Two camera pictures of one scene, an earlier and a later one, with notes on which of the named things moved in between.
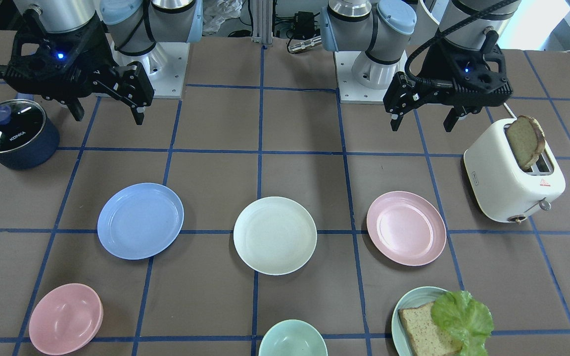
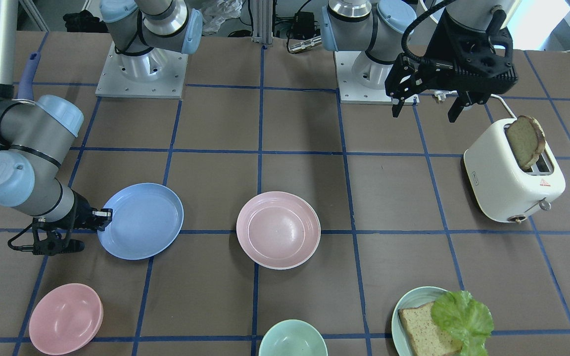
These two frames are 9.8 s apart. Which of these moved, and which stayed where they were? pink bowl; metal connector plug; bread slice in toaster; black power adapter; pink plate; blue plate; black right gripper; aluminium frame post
Moved: black right gripper; pink plate
Stayed: aluminium frame post; metal connector plug; bread slice in toaster; blue plate; pink bowl; black power adapter
